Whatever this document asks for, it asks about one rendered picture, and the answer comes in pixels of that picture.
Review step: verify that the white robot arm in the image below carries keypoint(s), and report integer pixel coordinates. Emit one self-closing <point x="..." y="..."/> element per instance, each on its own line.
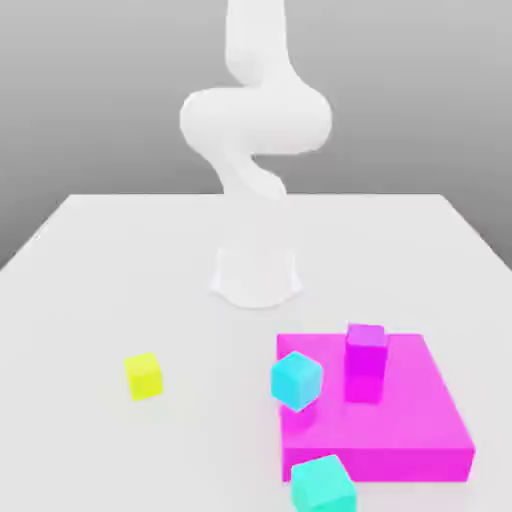
<point x="256" y="120"/>

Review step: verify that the small cyan cube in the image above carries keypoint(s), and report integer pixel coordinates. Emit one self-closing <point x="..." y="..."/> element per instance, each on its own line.
<point x="296" y="380"/>

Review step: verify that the small magenta cube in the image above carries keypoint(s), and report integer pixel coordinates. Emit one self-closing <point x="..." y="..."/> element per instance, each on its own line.
<point x="364" y="368"/>

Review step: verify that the small yellow cube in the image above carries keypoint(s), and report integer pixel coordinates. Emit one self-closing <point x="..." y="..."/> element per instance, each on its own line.
<point x="144" y="376"/>

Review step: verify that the small turquoise cube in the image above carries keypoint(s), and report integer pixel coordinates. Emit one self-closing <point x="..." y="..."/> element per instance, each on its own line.
<point x="322" y="486"/>

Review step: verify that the large pink box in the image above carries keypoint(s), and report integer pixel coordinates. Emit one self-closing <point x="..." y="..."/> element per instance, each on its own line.
<point x="400" y="424"/>

